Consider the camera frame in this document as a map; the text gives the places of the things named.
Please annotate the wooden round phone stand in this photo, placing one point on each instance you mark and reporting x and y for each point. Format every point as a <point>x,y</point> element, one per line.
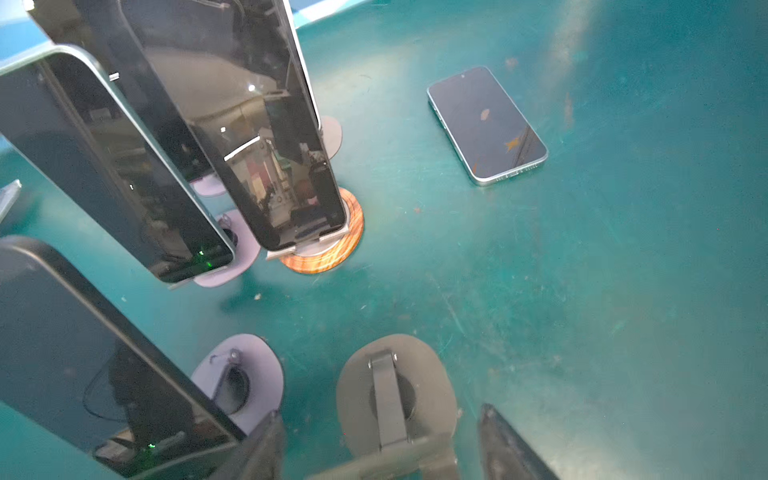
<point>319,257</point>

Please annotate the grey stand middle left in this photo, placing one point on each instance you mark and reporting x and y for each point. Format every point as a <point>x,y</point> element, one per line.
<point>247,250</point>

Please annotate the grey stand front left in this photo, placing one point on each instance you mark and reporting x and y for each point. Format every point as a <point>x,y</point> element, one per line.
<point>244,378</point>

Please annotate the dark grey stand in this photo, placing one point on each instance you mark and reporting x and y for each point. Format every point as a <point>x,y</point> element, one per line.
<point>398,410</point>

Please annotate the grey stand back left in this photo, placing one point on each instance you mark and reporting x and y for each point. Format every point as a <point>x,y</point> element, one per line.
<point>209,186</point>

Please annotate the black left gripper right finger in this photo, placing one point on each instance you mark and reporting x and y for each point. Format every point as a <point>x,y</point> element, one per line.
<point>504,453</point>

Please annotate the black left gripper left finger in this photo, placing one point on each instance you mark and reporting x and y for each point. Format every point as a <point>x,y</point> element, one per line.
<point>259,456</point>

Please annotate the green phone middle left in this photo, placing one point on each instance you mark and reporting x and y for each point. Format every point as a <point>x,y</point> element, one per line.
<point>63,116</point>

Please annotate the dark phone middle right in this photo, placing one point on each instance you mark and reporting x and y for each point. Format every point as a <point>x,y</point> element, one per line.
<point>235,72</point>

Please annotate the pink phone back left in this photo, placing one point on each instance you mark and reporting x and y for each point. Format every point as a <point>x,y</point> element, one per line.
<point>101,32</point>

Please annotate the grey stand back right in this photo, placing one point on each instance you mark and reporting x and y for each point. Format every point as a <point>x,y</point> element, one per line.
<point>332,135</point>

